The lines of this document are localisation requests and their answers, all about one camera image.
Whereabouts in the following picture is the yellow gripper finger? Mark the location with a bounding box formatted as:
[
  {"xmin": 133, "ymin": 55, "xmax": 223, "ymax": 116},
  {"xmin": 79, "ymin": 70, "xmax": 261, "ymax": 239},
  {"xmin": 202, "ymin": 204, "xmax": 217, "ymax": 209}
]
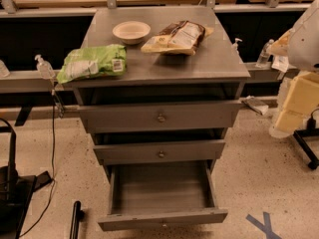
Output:
[
  {"xmin": 273, "ymin": 111, "xmax": 304, "ymax": 133},
  {"xmin": 284, "ymin": 73, "xmax": 319, "ymax": 115}
]

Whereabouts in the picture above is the grey bottom drawer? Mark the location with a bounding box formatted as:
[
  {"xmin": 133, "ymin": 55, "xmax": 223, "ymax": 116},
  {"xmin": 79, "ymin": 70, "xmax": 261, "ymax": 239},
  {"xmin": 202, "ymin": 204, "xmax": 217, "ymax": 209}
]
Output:
[{"xmin": 98, "ymin": 160, "xmax": 227, "ymax": 231}]

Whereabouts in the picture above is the grey drawer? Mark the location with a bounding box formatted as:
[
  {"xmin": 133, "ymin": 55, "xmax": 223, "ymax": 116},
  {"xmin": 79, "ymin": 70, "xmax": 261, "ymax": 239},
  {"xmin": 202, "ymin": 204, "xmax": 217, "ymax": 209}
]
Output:
[
  {"xmin": 98, "ymin": 160, "xmax": 227, "ymax": 231},
  {"xmin": 79, "ymin": 101, "xmax": 241, "ymax": 133},
  {"xmin": 94, "ymin": 139, "xmax": 225, "ymax": 165}
]

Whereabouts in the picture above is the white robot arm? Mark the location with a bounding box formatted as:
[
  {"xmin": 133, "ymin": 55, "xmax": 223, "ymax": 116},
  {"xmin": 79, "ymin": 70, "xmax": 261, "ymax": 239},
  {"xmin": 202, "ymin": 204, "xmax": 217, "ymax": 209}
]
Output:
[{"xmin": 267, "ymin": 0, "xmax": 319, "ymax": 138}]

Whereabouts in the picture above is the grey metal drawer cabinet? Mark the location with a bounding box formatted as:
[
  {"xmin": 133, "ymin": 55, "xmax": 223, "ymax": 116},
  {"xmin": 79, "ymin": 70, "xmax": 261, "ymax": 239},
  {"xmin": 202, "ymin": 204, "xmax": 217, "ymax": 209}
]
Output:
[{"xmin": 68, "ymin": 5, "xmax": 251, "ymax": 184}]

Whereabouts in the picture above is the grey top drawer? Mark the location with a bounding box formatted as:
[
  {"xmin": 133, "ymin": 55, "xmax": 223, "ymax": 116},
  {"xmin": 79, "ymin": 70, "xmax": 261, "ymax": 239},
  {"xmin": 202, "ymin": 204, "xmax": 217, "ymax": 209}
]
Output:
[{"xmin": 79, "ymin": 101, "xmax": 241, "ymax": 133}]

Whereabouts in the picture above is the grey middle drawer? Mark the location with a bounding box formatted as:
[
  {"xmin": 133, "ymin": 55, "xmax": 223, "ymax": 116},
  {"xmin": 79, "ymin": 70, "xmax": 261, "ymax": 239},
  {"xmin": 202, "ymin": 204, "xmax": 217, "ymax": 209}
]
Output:
[{"xmin": 94, "ymin": 139, "xmax": 225, "ymax": 165}]

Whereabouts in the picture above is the black stand base right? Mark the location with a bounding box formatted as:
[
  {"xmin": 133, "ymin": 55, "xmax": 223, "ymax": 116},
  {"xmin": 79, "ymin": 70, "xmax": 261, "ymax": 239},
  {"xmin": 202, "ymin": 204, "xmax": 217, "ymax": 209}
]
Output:
[{"xmin": 293, "ymin": 109, "xmax": 319, "ymax": 170}]

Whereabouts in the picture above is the white wipe packet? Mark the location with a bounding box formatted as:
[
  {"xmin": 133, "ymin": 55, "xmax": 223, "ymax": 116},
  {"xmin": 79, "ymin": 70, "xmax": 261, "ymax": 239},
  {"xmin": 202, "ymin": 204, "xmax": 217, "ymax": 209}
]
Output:
[{"xmin": 271, "ymin": 56, "xmax": 289, "ymax": 73}]

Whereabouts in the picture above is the folded cloth on ledge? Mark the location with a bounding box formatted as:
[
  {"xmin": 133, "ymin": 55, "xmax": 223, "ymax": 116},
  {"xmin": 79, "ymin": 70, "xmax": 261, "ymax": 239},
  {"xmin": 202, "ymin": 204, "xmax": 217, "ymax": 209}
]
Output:
[{"xmin": 242, "ymin": 96, "xmax": 268, "ymax": 116}]

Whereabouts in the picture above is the clear water bottle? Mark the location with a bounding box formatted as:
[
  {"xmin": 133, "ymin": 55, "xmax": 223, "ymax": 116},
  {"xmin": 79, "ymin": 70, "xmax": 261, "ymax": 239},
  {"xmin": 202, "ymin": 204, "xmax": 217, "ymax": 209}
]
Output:
[{"xmin": 255, "ymin": 39, "xmax": 274, "ymax": 68}]

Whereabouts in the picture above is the small pump bottle right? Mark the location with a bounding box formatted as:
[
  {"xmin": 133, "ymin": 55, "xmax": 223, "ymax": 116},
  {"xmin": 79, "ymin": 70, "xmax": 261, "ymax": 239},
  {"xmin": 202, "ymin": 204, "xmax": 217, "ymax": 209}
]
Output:
[{"xmin": 232, "ymin": 38, "xmax": 242, "ymax": 54}]

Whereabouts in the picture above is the brown yellow snack bag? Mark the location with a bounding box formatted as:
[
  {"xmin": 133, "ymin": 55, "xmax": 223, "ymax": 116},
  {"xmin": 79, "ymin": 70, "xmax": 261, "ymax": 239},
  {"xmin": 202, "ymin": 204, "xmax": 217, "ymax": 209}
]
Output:
[{"xmin": 141, "ymin": 20, "xmax": 213, "ymax": 56}]

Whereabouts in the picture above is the white paper bowl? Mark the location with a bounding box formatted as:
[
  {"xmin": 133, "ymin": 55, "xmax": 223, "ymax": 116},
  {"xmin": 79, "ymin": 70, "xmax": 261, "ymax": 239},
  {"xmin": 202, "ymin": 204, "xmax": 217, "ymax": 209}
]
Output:
[{"xmin": 113, "ymin": 21, "xmax": 151, "ymax": 45}]

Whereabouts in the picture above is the green chip bag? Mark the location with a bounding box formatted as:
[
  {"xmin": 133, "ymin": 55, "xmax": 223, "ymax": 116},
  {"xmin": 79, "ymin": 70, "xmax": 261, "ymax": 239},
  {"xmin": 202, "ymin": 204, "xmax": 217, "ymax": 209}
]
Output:
[{"xmin": 57, "ymin": 44, "xmax": 127, "ymax": 84}]

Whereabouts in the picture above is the black bar on floor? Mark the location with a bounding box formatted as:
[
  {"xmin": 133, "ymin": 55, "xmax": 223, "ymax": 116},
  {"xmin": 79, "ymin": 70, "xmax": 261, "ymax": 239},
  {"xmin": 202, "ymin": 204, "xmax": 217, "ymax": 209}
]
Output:
[{"xmin": 69, "ymin": 200, "xmax": 83, "ymax": 239}]

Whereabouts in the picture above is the left hand sanitizer bottle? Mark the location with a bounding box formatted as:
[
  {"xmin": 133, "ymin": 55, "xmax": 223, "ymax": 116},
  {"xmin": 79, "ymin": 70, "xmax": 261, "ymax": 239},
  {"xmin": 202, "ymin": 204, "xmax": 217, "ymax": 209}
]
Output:
[{"xmin": 35, "ymin": 55, "xmax": 55, "ymax": 80}]

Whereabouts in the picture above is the black stand left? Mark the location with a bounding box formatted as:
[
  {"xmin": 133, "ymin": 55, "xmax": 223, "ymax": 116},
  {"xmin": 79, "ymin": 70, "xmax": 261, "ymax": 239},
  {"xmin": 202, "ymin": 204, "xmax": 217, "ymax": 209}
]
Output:
[{"xmin": 0, "ymin": 119, "xmax": 53, "ymax": 239}]

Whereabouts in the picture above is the black cable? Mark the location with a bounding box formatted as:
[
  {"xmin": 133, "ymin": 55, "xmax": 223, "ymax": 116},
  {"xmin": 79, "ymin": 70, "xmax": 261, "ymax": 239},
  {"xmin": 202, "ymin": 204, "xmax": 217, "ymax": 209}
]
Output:
[{"xmin": 19, "ymin": 89, "xmax": 58, "ymax": 238}]

